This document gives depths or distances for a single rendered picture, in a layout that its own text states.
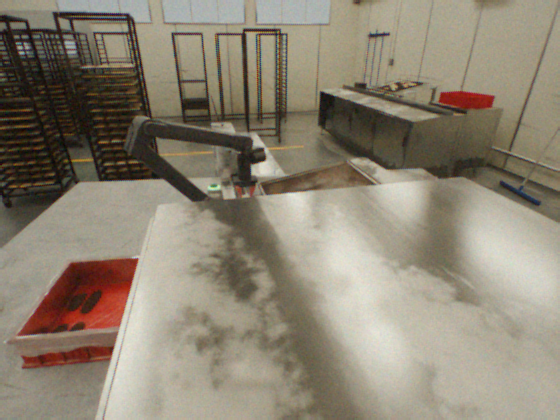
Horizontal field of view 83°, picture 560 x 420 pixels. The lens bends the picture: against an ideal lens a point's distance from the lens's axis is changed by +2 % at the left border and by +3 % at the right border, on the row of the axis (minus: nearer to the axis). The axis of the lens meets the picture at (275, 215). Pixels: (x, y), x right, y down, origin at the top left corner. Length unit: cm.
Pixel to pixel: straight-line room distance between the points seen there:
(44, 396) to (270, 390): 77
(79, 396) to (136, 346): 64
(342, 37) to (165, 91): 444
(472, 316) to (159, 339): 26
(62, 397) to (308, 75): 829
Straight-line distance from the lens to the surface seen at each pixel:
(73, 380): 96
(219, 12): 829
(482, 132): 464
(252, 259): 35
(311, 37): 868
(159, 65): 830
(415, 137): 388
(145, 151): 109
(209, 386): 25
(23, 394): 99
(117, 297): 112
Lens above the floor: 151
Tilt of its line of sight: 28 degrees down
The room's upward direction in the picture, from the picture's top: straight up
